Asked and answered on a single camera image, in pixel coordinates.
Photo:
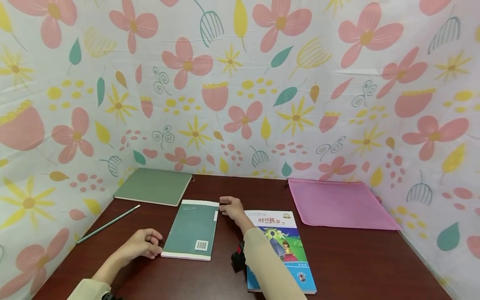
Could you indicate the person's left hand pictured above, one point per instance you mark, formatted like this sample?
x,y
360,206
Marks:
x,y
139,246

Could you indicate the person's right hand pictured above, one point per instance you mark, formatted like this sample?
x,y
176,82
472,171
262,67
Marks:
x,y
234,209

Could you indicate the person's left fingers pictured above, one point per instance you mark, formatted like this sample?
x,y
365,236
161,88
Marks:
x,y
154,246

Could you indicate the person's right fingers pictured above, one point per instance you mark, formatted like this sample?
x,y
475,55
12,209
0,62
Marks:
x,y
224,206

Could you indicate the green paperback book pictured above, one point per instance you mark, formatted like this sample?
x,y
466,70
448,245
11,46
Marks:
x,y
193,229

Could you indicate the person's right forearm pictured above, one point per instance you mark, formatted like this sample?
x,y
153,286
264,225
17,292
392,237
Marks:
x,y
268,266

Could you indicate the person's left forearm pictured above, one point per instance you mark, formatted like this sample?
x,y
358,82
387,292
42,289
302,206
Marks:
x,y
103,277

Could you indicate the green pencil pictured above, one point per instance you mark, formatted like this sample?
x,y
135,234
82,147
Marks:
x,y
108,224

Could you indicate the green hardcover notebook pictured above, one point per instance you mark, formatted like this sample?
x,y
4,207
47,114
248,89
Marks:
x,y
153,186

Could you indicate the blue illustrated children's book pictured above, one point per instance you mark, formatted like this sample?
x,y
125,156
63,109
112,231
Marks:
x,y
290,246

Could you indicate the pink mesh zip pouch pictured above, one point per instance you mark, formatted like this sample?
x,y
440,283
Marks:
x,y
339,204

